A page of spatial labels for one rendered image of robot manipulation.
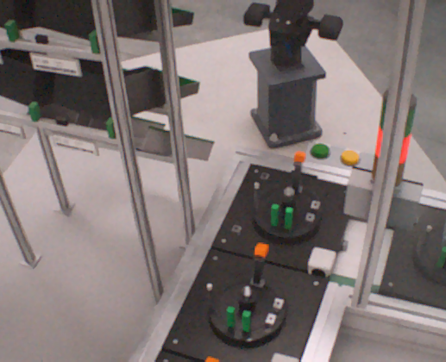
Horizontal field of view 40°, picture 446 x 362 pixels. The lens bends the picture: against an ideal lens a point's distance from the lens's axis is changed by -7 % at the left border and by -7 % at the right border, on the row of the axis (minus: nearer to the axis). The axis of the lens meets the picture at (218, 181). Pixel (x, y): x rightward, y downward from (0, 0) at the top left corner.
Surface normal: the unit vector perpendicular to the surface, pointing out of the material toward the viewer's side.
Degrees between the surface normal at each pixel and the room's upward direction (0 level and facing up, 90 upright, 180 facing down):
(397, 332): 90
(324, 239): 0
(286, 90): 90
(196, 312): 0
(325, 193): 0
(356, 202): 90
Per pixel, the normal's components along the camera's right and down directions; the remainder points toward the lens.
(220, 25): -0.05, -0.69
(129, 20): 0.86, 0.33
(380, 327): -0.35, 0.69
